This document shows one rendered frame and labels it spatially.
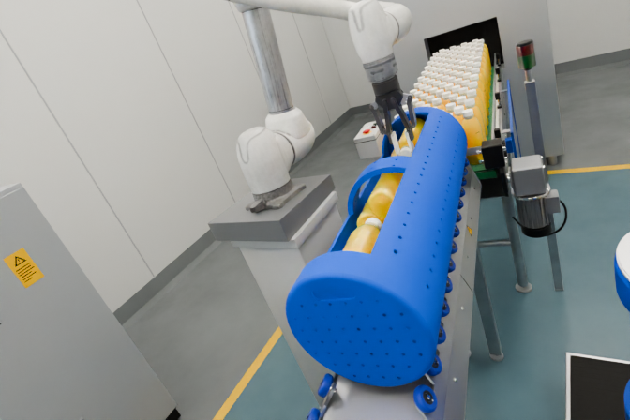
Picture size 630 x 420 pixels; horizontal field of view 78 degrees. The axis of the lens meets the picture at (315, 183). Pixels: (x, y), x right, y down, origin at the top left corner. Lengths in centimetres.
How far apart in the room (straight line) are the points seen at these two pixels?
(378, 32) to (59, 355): 177
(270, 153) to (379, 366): 83
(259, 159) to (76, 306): 110
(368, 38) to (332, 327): 72
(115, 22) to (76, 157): 119
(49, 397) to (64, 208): 160
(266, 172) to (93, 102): 238
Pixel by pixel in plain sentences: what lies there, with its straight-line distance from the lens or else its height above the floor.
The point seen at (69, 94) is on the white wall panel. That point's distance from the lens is 352.
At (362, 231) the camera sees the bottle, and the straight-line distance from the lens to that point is 83.
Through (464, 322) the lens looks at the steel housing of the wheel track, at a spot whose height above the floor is 86.
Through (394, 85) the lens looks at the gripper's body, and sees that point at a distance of 115.
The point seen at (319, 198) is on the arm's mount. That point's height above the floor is 103.
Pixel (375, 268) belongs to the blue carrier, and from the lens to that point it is 69.
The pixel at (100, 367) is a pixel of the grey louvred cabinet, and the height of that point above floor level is 58.
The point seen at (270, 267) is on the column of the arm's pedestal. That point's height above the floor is 86.
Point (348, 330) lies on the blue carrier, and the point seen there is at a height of 110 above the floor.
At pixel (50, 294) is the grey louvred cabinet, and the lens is 202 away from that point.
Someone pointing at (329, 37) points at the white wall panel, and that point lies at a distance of 638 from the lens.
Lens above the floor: 162
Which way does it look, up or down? 22 degrees down
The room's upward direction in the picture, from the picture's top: 21 degrees counter-clockwise
